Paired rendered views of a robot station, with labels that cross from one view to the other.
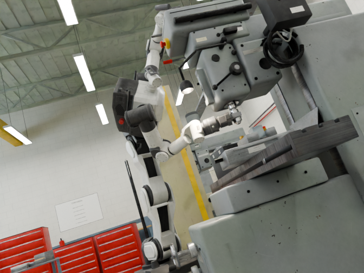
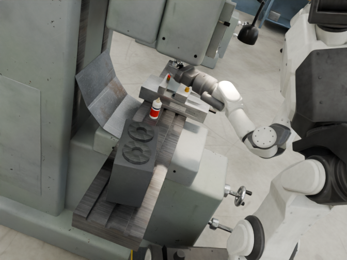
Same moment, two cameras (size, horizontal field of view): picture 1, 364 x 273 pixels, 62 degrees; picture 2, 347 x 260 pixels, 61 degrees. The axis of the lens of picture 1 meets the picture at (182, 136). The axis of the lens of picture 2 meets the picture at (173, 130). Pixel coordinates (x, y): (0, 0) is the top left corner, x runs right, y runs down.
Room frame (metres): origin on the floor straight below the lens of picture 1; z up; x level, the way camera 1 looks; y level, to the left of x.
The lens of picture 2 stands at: (2.67, 0.01, 1.80)
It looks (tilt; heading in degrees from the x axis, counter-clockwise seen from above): 38 degrees down; 193
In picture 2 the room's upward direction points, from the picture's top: 20 degrees clockwise
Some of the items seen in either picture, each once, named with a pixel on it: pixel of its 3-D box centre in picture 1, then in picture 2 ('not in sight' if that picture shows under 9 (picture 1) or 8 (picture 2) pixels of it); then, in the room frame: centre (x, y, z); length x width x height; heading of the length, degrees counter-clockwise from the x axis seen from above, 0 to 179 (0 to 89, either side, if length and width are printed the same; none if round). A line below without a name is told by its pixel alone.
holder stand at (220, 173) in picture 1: (227, 161); (133, 161); (2.00, -0.23, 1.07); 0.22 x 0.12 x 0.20; 23
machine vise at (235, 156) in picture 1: (255, 146); (177, 94); (1.43, -0.32, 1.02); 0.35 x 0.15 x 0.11; 100
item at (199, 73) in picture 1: (204, 86); (219, 30); (1.57, -0.21, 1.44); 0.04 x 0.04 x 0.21; 12
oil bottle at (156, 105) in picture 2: not in sight; (156, 107); (1.61, -0.35, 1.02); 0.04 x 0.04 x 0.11
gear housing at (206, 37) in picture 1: (215, 45); not in sight; (1.60, -0.36, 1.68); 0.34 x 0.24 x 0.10; 102
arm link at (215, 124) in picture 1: (220, 122); (194, 79); (1.60, -0.22, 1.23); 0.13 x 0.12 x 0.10; 171
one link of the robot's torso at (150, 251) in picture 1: (162, 246); not in sight; (2.09, 0.35, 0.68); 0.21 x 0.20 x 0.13; 31
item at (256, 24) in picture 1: (285, 32); not in sight; (1.69, -0.80, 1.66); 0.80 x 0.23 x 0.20; 102
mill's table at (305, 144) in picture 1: (257, 169); (158, 124); (1.59, -0.31, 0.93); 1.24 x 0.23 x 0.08; 12
